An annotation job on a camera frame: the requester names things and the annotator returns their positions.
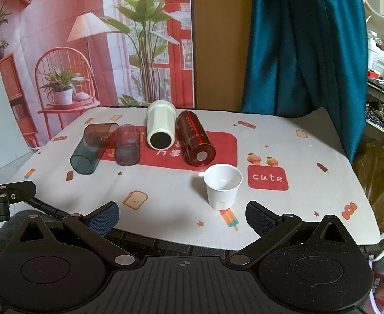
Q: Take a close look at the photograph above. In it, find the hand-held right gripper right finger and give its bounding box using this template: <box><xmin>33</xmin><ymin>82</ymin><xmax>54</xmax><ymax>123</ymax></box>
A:
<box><xmin>228</xmin><ymin>201</ymin><xmax>357</xmax><ymax>267</ymax></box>

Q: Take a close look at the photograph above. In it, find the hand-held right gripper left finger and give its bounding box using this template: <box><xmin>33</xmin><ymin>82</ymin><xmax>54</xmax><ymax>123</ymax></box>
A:
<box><xmin>19</xmin><ymin>201</ymin><xmax>140</xmax><ymax>266</ymax></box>

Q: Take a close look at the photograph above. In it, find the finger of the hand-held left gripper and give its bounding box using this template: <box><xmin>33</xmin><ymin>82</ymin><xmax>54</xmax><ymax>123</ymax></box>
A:
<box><xmin>0</xmin><ymin>180</ymin><xmax>37</xmax><ymax>204</ymax></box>

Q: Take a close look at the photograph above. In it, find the white paper cup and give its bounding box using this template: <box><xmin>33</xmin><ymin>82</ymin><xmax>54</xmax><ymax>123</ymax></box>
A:
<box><xmin>204</xmin><ymin>164</ymin><xmax>243</xmax><ymax>210</ymax></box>

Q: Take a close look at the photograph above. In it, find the dark grey transparent cup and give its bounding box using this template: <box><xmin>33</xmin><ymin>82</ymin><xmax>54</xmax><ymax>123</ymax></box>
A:
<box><xmin>69</xmin><ymin>135</ymin><xmax>103</xmax><ymax>175</ymax></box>

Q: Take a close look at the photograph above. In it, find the purple transparent cup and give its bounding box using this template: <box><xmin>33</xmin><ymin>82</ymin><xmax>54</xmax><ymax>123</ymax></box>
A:
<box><xmin>115</xmin><ymin>124</ymin><xmax>141</xmax><ymax>166</ymax></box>

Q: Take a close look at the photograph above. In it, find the brown transparent cup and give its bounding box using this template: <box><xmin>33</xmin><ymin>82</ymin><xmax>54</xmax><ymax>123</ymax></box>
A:
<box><xmin>83</xmin><ymin>122</ymin><xmax>120</xmax><ymax>150</ymax></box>

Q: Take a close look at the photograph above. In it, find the red metallic cup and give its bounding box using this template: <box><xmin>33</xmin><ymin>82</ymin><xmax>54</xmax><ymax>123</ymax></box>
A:
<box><xmin>176</xmin><ymin>111</ymin><xmax>216</xmax><ymax>167</ymax></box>

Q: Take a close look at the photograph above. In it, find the white plastic cup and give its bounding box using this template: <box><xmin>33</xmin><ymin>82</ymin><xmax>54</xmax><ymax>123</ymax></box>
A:
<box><xmin>146</xmin><ymin>100</ymin><xmax>175</xmax><ymax>150</ymax></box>

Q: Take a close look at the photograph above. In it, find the grey rug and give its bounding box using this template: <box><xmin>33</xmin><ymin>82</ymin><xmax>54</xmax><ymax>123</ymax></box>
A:
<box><xmin>0</xmin><ymin>209</ymin><xmax>33</xmax><ymax>266</ymax></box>

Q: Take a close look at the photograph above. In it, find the printed white tablecloth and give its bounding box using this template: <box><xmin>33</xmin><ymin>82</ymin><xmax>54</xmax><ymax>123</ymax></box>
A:
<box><xmin>14</xmin><ymin>105</ymin><xmax>381</xmax><ymax>246</ymax></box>

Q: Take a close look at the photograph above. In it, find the yellow plastic bag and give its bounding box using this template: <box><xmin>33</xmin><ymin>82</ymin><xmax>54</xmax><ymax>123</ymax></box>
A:
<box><xmin>353</xmin><ymin>138</ymin><xmax>384</xmax><ymax>233</ymax></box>

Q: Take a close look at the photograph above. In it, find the teal curtain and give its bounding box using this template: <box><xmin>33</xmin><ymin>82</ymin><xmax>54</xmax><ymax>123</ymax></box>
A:
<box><xmin>240</xmin><ymin>0</ymin><xmax>369</xmax><ymax>165</ymax></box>

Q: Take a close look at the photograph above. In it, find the cluttered shelf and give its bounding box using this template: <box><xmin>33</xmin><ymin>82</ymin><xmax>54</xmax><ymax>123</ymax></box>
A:
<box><xmin>364</xmin><ymin>16</ymin><xmax>384</xmax><ymax>139</ymax></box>

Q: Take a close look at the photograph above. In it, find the white jar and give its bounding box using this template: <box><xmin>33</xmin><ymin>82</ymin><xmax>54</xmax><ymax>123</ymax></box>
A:
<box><xmin>367</xmin><ymin>40</ymin><xmax>384</xmax><ymax>70</ymax></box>

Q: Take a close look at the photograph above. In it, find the black table frame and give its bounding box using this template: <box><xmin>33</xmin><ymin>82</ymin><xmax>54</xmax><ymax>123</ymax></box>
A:
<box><xmin>32</xmin><ymin>197</ymin><xmax>381</xmax><ymax>263</ymax></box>

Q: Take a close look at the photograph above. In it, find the printed wall tapestry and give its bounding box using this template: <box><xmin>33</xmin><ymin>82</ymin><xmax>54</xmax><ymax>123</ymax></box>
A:
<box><xmin>0</xmin><ymin>0</ymin><xmax>197</xmax><ymax>150</ymax></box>

